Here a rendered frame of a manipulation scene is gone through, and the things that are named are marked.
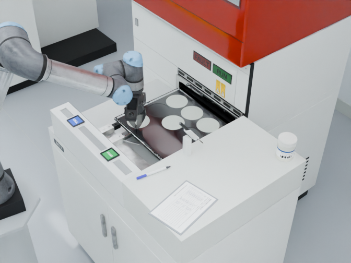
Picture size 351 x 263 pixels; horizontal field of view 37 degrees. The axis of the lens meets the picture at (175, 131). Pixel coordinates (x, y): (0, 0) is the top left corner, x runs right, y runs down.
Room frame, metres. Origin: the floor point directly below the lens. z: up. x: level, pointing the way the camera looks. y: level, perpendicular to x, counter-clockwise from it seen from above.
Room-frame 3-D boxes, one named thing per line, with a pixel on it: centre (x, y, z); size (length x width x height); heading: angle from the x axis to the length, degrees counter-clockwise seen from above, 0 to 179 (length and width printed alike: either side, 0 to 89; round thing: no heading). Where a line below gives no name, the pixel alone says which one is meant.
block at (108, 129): (1.71, 0.30, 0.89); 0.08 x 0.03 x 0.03; 129
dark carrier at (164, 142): (1.77, 0.01, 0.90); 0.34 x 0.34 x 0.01; 39
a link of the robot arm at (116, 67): (1.68, 0.25, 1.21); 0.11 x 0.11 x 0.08; 23
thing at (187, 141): (1.51, -0.06, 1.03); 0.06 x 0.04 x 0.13; 129
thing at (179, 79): (1.91, -0.14, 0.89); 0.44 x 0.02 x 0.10; 39
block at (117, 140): (1.65, 0.25, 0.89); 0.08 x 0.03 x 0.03; 129
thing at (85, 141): (1.59, 0.33, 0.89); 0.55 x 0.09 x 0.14; 39
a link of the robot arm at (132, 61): (1.73, 0.17, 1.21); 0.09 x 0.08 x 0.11; 113
